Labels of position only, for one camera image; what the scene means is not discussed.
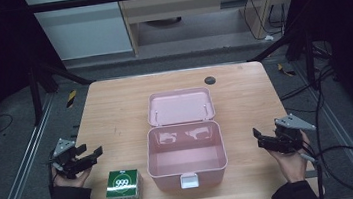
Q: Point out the aluminium floor rail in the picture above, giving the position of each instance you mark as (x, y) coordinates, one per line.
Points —
(335, 128)
(22, 174)

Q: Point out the green and white medicine box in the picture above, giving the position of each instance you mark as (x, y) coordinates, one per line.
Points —
(122, 186)

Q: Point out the black round table grommet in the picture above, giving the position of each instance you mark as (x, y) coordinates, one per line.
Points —
(210, 80)

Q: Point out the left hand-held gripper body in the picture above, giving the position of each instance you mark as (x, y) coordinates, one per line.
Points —
(63, 147)

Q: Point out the yellow and black floor tape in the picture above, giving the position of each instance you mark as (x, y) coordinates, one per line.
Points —
(71, 98)
(285, 70)

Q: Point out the black metal stand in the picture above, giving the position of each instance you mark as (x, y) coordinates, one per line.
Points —
(309, 60)
(35, 95)

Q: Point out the light wooden desk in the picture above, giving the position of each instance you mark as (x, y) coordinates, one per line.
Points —
(187, 6)

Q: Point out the pink plastic storage box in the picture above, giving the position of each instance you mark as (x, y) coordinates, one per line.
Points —
(186, 152)

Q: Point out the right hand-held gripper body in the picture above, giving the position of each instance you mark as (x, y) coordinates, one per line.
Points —
(290, 130)

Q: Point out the person's right hand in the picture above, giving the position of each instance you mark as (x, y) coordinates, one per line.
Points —
(291, 165)

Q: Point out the white cabinet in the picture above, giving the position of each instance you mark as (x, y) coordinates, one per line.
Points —
(82, 29)

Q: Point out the person's left hand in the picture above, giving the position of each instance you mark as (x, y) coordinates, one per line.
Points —
(70, 182)

